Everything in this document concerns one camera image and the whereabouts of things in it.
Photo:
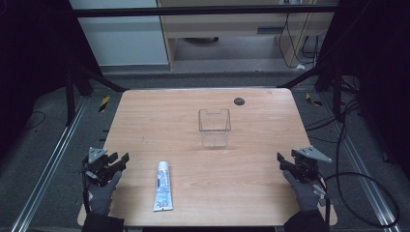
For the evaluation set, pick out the black horizontal frame bar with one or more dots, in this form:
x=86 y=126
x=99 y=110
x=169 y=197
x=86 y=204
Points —
x=193 y=11

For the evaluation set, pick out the dark round table grommet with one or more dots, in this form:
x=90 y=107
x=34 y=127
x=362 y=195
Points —
x=239 y=101

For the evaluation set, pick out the person's left hand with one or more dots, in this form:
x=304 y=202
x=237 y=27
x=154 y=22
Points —
x=101 y=196

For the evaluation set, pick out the white toothpaste tube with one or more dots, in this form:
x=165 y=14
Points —
x=163 y=187

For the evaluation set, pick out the person's right hand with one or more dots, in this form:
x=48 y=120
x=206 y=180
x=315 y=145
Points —
x=304 y=193

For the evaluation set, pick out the clear plastic container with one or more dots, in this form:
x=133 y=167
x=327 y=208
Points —
x=214 y=127

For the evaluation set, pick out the yellow black tape strip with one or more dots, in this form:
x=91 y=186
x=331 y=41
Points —
x=104 y=103
x=313 y=100

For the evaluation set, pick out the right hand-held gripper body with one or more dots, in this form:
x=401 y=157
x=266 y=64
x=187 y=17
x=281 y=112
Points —
x=306 y=162

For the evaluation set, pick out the black metal stand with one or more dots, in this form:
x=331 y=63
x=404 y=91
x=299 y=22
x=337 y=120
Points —
x=325 y=77
x=77 y=83

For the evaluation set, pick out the aluminium floor rail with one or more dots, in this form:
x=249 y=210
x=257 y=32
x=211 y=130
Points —
x=357 y=164
x=48 y=167

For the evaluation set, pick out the light wooden desk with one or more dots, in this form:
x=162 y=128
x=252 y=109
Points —
x=245 y=29

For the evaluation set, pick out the white cabinet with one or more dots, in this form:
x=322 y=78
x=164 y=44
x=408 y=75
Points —
x=122 y=38

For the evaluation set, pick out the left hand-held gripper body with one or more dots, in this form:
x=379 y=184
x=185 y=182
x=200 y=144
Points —
x=96 y=162

